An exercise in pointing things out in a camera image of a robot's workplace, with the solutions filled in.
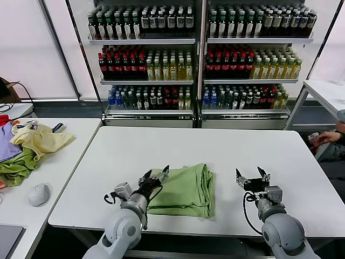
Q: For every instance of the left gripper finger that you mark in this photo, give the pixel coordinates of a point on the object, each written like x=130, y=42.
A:
x=163, y=176
x=145, y=177

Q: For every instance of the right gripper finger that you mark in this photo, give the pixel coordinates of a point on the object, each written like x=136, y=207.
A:
x=239, y=178
x=264, y=176

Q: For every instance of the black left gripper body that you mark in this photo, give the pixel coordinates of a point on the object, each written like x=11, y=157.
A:
x=149, y=189

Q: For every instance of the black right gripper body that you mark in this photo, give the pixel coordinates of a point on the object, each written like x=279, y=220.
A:
x=256, y=184

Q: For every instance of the green t-shirt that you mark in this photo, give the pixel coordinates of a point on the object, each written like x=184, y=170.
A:
x=186, y=191

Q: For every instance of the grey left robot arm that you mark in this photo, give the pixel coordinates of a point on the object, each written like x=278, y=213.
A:
x=126, y=229

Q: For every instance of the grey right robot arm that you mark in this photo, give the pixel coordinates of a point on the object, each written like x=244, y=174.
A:
x=283, y=234

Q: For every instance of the person hand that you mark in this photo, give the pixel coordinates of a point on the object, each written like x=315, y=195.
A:
x=327, y=137

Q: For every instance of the red white packet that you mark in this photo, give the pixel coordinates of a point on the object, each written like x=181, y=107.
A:
x=314, y=145

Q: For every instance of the small red cap cola bottle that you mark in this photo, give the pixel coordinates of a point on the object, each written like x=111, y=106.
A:
x=271, y=101
x=264, y=101
x=168, y=102
x=175, y=102

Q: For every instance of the small white cap dark bottle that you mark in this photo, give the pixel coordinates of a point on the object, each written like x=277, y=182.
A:
x=160, y=102
x=146, y=102
x=256, y=101
x=139, y=102
x=249, y=101
x=153, y=102

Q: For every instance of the small yellow juice bottle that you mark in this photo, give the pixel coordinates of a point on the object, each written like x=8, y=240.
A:
x=188, y=102
x=278, y=102
x=285, y=102
x=181, y=102

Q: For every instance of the person dark clothing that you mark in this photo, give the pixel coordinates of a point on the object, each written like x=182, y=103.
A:
x=337, y=156

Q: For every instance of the small clear green bottle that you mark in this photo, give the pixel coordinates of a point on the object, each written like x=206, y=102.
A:
x=125, y=102
x=132, y=102
x=221, y=102
x=229, y=102

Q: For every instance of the small white label bottle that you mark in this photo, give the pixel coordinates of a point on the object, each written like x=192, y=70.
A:
x=242, y=102
x=236, y=102

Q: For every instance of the small blue water bottle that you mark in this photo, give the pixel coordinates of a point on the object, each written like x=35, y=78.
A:
x=111, y=102
x=118, y=102
x=213, y=102
x=206, y=102

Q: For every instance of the blue white brush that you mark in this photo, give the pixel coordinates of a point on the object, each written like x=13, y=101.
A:
x=58, y=127

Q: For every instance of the white computer mouse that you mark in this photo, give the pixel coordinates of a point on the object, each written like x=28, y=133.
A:
x=40, y=194

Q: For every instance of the pale yellow garment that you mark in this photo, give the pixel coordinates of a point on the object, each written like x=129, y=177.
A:
x=44, y=140

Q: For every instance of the printed garment tag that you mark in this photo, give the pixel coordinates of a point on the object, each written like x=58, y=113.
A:
x=33, y=125

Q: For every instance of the olive green garment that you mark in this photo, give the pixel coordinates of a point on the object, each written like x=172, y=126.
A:
x=16, y=168

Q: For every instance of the grey drinks shelf unit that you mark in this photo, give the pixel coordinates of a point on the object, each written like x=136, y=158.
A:
x=141, y=41
x=256, y=41

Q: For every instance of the purple garment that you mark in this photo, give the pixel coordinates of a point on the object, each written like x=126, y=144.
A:
x=8, y=145

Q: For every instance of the orange white cloth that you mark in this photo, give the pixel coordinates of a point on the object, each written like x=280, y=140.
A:
x=1, y=185

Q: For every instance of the green cap tea bottle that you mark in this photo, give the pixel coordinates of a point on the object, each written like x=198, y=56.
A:
x=249, y=28
x=258, y=28
x=93, y=31
x=136, y=31
x=213, y=28
x=102, y=31
x=231, y=28
x=119, y=31
x=110, y=31
x=128, y=31
x=240, y=28
x=222, y=28

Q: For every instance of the grey laptop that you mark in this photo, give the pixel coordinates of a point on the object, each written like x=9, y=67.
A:
x=9, y=240

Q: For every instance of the beige label dark bottle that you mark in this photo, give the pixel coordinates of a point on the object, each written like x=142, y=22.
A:
x=312, y=23
x=268, y=23
x=276, y=23
x=303, y=23
x=294, y=23
x=285, y=23

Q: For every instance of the red garment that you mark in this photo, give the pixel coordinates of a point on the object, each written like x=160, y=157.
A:
x=3, y=120

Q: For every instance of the cardboard box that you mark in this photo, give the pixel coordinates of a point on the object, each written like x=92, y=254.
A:
x=14, y=93

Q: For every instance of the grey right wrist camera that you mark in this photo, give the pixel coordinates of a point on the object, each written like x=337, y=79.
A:
x=274, y=193

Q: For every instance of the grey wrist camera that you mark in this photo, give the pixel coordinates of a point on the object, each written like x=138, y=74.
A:
x=123, y=189
x=274, y=193

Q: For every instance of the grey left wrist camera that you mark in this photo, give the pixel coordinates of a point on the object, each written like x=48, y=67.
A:
x=123, y=189

